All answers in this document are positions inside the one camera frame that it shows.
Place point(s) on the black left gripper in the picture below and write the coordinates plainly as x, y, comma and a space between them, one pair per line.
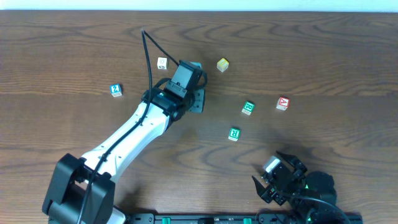
199, 101

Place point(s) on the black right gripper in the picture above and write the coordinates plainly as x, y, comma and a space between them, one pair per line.
280, 182

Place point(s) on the blue number 2 block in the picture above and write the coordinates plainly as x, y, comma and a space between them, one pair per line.
116, 90

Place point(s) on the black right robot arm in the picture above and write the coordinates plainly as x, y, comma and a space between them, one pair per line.
311, 196

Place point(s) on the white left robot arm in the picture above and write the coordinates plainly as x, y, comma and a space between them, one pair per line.
82, 189

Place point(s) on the green R block near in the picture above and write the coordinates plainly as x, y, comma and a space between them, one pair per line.
234, 134

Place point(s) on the green r block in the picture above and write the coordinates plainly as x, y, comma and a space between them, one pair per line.
248, 108
234, 134

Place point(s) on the yellow letter block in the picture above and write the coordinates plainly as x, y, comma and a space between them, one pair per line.
222, 65

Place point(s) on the green R block far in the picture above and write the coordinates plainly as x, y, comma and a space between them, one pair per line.
248, 108

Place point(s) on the white plain face block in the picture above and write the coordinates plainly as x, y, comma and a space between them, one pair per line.
162, 63

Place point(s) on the red letter A block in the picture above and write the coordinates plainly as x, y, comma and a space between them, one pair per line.
282, 103

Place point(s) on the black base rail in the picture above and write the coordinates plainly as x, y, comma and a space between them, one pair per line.
260, 218

